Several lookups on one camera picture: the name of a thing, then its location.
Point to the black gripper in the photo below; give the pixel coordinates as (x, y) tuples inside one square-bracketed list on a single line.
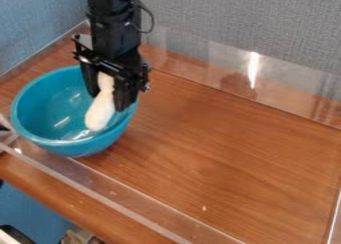
[(110, 49)]

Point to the white brown toy mushroom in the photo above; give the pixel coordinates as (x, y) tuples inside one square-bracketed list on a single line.
[(102, 108)]

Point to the blue bowl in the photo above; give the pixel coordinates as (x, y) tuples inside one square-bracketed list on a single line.
[(48, 115)]

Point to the clear acrylic left barrier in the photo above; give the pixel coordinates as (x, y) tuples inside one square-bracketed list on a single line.
[(20, 45)]

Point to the clear acrylic barrier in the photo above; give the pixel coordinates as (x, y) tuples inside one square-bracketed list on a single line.
[(173, 224), (289, 87), (20, 45)]

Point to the clear acrylic front barrier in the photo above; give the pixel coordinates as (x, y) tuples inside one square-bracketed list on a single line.
[(173, 224)]

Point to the clear acrylic back barrier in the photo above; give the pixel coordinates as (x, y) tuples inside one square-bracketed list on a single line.
[(289, 87)]

